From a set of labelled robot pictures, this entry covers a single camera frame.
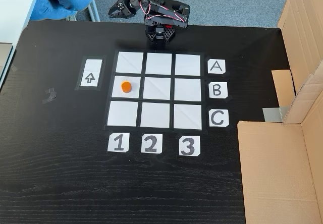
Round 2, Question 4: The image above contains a white paper sheet with arrow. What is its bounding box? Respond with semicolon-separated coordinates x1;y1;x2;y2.
80;59;103;87

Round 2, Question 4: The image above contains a white side table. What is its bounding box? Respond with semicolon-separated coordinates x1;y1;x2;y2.
0;0;47;91

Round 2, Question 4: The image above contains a paper label letter A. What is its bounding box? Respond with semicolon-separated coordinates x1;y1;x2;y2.
208;59;227;75

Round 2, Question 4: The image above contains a paper label letter B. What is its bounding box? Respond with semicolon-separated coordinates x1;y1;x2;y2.
208;82;229;98

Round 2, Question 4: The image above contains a grey flat panel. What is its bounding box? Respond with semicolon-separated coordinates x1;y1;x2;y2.
0;42;14;84

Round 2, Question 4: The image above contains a paper label number 1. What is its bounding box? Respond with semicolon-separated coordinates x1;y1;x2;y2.
107;132;130;153

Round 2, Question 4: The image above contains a paper label number 2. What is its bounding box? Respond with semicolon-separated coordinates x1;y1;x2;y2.
140;133;164;154

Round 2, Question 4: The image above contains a paper label letter C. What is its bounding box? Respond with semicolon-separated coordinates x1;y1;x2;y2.
208;109;230;128

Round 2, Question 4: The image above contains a paper label number 3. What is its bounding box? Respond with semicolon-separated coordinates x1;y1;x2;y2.
179;136;201;156

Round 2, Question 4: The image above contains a brown cardboard screen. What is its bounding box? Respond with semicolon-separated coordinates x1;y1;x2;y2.
237;0;323;224

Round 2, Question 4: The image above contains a black tape grid frame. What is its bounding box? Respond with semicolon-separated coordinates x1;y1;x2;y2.
103;49;208;134

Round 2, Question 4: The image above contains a grey duct tape strip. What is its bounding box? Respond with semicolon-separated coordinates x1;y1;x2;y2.
262;105;290;123

